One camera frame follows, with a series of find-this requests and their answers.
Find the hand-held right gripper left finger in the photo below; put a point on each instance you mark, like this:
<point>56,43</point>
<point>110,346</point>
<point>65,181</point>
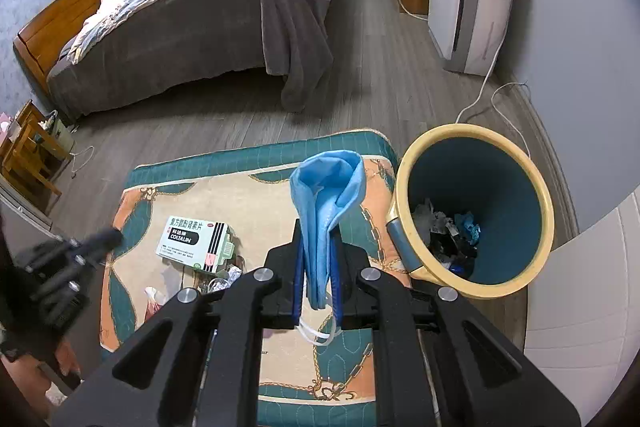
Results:
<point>298,277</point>

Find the white furniture panel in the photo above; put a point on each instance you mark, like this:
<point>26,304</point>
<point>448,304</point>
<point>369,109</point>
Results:
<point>25,207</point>

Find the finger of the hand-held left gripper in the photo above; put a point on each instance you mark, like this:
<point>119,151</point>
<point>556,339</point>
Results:
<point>102,243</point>

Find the white wardrobe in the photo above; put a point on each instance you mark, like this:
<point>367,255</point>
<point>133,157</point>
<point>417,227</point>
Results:
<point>590,307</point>

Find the blue foil bag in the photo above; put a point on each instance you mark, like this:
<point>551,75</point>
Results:
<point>457,269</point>

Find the person's left hand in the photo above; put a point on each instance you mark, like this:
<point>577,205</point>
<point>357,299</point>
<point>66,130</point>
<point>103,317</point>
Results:
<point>62,359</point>

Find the green medicine box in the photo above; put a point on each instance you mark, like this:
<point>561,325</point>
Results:
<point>190,237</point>

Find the pink wrapper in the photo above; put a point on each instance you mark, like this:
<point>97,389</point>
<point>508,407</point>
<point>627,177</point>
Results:
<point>152,302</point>

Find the patterned teal orange mat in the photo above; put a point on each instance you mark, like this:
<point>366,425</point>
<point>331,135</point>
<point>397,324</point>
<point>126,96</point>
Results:
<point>200,177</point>

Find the black plastic bag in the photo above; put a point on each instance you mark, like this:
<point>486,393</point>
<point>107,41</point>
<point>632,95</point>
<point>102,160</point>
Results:
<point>450,247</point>

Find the clear plastic bag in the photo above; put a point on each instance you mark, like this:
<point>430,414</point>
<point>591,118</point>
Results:
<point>425,217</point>

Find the pink tissue box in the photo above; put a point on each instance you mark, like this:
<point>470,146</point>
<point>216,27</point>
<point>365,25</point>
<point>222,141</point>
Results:
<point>5,124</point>

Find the teal bin with yellow rim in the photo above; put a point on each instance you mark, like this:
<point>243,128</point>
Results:
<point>500,187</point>

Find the bed with blue quilt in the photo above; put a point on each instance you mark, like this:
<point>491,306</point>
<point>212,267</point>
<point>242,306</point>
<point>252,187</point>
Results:
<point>200,32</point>

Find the wooden bed frame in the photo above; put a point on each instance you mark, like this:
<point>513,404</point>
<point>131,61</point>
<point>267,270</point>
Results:
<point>55,17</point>

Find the wooden nightstand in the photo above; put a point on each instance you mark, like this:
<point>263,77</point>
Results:
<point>25,152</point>

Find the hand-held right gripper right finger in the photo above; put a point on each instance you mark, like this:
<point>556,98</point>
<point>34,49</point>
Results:
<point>338,279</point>

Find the blue face mask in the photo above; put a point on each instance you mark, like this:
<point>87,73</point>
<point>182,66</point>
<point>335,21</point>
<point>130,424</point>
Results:
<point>325,207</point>

